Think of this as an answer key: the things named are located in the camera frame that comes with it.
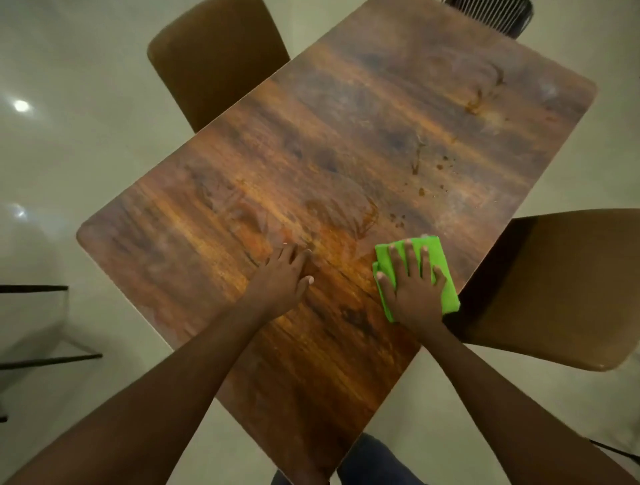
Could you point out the brown upholstered chair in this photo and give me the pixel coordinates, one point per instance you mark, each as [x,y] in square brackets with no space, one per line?
[215,55]
[30,288]
[560,290]

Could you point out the person's right hand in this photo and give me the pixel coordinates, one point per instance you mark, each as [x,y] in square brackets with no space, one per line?
[417,302]

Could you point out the black plastic basket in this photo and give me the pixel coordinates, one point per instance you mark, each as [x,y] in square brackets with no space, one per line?
[495,15]

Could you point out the person's left hand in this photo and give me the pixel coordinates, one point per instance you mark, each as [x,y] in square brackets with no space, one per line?
[280,287]

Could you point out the person's blue trousers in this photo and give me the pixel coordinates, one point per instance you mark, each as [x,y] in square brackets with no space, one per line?
[370,464]

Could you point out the green cleaning cloth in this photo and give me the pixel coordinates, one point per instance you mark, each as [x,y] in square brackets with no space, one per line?
[436,248]

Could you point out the person's left forearm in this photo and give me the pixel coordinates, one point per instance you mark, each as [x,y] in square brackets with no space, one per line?
[150,409]

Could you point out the wooden table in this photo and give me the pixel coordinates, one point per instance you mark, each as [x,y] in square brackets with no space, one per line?
[350,125]

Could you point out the person's right forearm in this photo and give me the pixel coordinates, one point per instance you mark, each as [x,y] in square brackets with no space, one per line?
[515,424]

